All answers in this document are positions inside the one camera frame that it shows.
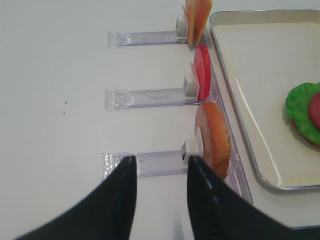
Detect white pusher block far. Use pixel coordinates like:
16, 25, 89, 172
175, 15, 189, 39

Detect brown meat patty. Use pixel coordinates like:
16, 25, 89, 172
308, 92, 320, 130

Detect red tomato slice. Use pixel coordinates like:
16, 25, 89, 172
191, 44, 212, 102

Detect bottom bread slice on tray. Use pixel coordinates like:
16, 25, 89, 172
290, 119, 320, 149

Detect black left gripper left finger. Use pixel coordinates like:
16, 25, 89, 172
19, 155, 137, 240

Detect white pusher block middle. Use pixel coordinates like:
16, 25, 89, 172
183, 73, 200, 98

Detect green lettuce leaf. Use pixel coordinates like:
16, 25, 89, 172
285, 82, 320, 144

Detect white pusher block near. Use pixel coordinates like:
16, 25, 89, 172
181, 140, 202, 165

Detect silver metal tray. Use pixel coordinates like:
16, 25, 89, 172
208, 8, 320, 231

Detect orange cheese slices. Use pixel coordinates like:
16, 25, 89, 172
183, 0, 213, 47

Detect orange bread slice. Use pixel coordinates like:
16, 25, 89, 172
194, 102, 231, 180

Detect white pusher block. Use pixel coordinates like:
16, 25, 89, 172
181, 140, 202, 165
175, 15, 189, 39
183, 73, 200, 98

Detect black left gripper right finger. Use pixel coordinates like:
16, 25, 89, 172
187, 155, 295, 240

